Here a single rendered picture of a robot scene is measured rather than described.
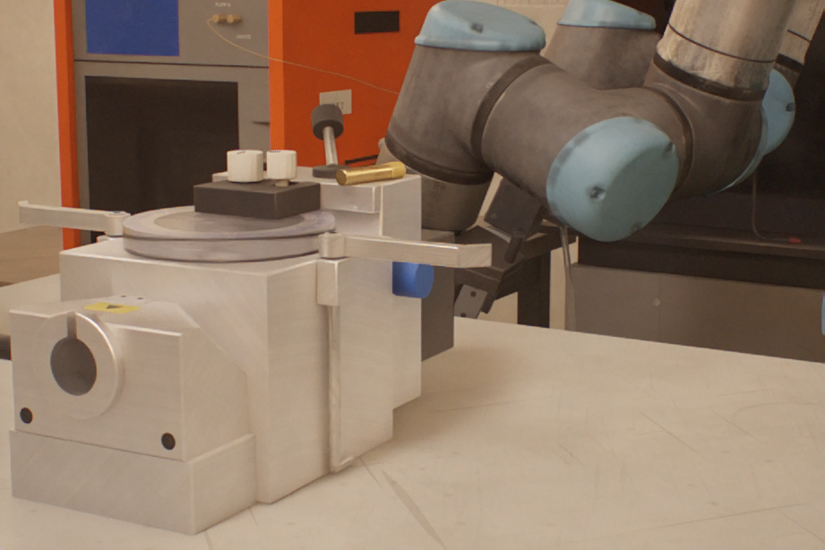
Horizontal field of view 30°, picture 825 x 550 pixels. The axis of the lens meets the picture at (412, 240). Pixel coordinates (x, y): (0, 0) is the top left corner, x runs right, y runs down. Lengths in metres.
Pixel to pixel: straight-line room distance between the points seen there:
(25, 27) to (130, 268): 3.92
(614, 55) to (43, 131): 3.10
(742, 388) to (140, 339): 0.33
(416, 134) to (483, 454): 0.52
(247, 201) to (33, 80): 3.88
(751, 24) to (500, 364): 0.43
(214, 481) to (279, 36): 1.27
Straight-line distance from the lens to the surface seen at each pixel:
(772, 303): 2.14
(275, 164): 0.64
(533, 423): 0.70
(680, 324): 2.19
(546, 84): 1.09
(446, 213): 1.16
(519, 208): 1.53
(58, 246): 2.28
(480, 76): 1.10
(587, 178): 1.04
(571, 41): 1.56
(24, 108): 4.54
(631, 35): 1.56
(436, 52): 1.12
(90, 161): 2.03
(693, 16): 1.15
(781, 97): 1.45
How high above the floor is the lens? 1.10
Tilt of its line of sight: 10 degrees down
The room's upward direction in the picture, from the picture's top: straight up
